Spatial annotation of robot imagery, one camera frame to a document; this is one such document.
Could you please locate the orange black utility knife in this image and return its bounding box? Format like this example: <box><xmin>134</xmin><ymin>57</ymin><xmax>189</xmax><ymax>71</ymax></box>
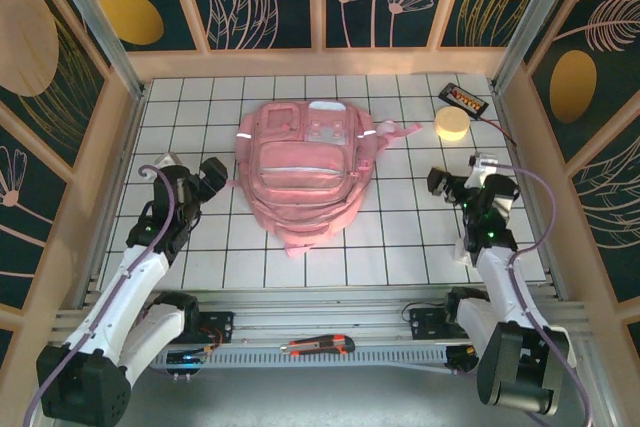
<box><xmin>279</xmin><ymin>334</ymin><xmax>356</xmax><ymax>358</ymax></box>

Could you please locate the cream round foam block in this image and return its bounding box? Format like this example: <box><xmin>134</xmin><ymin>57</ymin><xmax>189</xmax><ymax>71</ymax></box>
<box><xmin>433</xmin><ymin>106</ymin><xmax>471</xmax><ymax>142</ymax></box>

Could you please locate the grey slotted cable duct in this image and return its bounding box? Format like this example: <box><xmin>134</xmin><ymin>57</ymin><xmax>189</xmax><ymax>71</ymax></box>
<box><xmin>149</xmin><ymin>344</ymin><xmax>451</xmax><ymax>374</ymax></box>

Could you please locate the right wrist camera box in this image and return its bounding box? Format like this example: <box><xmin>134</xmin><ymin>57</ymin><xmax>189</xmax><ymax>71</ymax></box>
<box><xmin>468</xmin><ymin>150</ymin><xmax>500</xmax><ymax>186</ymax></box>

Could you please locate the aluminium frame post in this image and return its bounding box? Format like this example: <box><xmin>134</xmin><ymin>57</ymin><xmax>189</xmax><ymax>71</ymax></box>
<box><xmin>42</xmin><ymin>0</ymin><xmax>147</xmax><ymax>98</ymax></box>
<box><xmin>492</xmin><ymin>0</ymin><xmax>586</xmax><ymax>93</ymax></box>

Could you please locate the pink school backpack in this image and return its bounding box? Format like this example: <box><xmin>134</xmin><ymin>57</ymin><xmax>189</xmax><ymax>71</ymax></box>
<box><xmin>225</xmin><ymin>99</ymin><xmax>425</xmax><ymax>261</ymax></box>

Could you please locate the black battery charger box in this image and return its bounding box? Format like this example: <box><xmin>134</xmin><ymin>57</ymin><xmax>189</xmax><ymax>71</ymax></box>
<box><xmin>437</xmin><ymin>84</ymin><xmax>489</xmax><ymax>120</ymax></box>

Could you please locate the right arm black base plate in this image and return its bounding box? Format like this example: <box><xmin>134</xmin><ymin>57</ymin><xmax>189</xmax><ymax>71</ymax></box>
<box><xmin>408</xmin><ymin>305</ymin><xmax>451</xmax><ymax>341</ymax></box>

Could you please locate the clear plastic case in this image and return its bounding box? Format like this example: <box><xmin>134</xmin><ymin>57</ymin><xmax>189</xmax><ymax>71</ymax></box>
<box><xmin>452</xmin><ymin>239</ymin><xmax>476</xmax><ymax>267</ymax></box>

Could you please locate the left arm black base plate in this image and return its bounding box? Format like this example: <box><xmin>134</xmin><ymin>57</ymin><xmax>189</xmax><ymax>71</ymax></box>
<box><xmin>197</xmin><ymin>310</ymin><xmax>235</xmax><ymax>346</ymax></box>

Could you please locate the thin red wire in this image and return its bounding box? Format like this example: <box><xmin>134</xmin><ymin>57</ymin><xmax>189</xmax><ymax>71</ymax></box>
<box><xmin>474</xmin><ymin>114</ymin><xmax>519</xmax><ymax>146</ymax></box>

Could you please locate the aluminium rail frame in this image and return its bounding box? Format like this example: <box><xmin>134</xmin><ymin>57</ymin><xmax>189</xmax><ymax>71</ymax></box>
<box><xmin>47</xmin><ymin>286</ymin><xmax>591</xmax><ymax>346</ymax></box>

